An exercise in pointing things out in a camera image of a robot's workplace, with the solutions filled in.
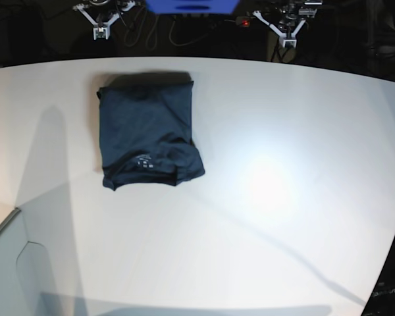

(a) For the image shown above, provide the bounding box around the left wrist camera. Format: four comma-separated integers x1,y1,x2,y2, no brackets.
281,38,297,49

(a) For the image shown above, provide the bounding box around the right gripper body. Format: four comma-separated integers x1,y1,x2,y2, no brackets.
72,0,136,40

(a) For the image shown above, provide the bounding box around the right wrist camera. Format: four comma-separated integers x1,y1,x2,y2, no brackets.
93,27,110,40

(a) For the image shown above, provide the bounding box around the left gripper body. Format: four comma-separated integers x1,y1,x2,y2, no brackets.
252,3,317,46

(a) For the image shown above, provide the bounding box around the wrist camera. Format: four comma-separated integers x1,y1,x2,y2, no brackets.
281,38,297,49
93,27,110,40

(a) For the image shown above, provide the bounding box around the black cable loop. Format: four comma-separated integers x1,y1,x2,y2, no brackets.
121,6,224,50

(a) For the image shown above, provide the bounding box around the navy blue t-shirt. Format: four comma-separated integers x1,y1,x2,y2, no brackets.
97,72,205,191

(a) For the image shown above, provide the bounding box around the white power strip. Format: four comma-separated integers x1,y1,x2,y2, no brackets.
234,16,271,28

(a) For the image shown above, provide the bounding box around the black hanging cable bundle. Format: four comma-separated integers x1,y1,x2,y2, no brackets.
269,42,300,63

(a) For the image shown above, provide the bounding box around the blue plastic box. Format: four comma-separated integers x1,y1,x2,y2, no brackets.
145,0,240,14

